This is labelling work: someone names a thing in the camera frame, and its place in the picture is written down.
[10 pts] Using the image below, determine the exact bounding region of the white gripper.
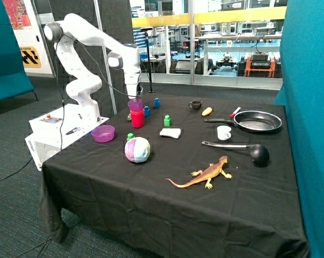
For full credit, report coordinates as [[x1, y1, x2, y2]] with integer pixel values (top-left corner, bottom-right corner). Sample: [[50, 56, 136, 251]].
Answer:
[[124, 74, 143, 103]]

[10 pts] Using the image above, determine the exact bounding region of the purple plastic cup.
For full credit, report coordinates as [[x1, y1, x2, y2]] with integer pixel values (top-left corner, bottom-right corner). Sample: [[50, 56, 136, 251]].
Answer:
[[128, 98, 143, 112]]

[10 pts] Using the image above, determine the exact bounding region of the red plastic cup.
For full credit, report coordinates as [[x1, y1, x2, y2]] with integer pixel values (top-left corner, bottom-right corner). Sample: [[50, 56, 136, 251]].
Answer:
[[130, 109, 144, 128]]

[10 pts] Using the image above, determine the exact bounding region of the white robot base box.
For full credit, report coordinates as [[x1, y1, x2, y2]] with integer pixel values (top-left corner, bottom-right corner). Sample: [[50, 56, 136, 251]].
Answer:
[[25, 104, 108, 171]]

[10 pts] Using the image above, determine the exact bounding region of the blue block near cup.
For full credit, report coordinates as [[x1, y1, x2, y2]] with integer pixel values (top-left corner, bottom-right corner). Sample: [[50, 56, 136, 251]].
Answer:
[[144, 106, 150, 117]]

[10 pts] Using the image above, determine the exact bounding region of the blue block far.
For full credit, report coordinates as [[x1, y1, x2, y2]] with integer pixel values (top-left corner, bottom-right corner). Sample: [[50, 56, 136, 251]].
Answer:
[[154, 98, 160, 108]]

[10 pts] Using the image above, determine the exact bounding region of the green block near ball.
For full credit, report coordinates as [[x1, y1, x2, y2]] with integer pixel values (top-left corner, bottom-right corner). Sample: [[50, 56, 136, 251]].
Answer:
[[126, 133, 135, 141]]

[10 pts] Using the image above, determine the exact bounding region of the green block centre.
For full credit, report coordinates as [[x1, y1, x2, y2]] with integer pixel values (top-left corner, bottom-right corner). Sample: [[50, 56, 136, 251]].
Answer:
[[164, 115, 171, 127]]

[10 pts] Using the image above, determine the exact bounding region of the purple plastic bowl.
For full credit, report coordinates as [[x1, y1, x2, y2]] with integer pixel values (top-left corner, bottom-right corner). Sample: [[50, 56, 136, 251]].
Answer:
[[91, 125, 115, 143]]

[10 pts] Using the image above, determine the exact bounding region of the pastel fabric ball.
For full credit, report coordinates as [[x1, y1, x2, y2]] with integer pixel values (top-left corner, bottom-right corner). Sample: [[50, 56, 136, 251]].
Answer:
[[124, 137, 151, 163]]

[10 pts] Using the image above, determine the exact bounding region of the white sponge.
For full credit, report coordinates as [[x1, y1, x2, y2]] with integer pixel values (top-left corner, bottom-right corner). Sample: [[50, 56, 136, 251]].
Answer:
[[159, 128, 181, 139]]

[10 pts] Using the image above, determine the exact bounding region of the small black cup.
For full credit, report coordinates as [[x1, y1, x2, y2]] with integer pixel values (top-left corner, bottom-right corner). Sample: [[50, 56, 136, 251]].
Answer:
[[188, 101, 202, 110]]

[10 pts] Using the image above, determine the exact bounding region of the white mug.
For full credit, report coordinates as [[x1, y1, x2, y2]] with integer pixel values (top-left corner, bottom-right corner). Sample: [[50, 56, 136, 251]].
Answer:
[[216, 125, 231, 141]]

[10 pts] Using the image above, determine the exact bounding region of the red white marker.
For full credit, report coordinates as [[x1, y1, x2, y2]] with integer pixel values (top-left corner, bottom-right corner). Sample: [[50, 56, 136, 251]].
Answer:
[[230, 107, 241, 118]]

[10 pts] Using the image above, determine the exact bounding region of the black tablecloth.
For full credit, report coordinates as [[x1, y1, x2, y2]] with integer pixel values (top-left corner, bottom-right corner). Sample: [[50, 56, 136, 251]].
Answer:
[[39, 93, 310, 257]]

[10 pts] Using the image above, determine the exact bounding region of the orange toy lizard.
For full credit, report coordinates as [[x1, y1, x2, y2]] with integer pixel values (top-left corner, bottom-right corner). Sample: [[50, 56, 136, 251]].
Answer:
[[166, 155, 232, 189]]

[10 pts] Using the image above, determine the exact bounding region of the black frying pan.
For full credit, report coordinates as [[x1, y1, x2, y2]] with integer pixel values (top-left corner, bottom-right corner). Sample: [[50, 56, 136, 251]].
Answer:
[[204, 111, 283, 133]]

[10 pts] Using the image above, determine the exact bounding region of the teal sofa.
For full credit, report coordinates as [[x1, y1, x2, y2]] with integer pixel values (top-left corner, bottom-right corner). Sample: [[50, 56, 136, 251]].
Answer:
[[0, 1, 34, 101]]

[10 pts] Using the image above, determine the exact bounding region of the black ladle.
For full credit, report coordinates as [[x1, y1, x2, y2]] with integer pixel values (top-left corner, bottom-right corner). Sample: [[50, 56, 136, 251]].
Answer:
[[202, 141, 270, 167]]

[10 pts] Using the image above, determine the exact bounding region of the teal partition right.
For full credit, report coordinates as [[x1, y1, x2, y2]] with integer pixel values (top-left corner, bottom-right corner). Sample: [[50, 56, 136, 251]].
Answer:
[[275, 1, 324, 257]]

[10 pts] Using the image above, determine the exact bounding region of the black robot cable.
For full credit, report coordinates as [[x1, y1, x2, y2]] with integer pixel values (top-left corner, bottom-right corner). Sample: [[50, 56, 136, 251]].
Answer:
[[53, 33, 132, 151]]

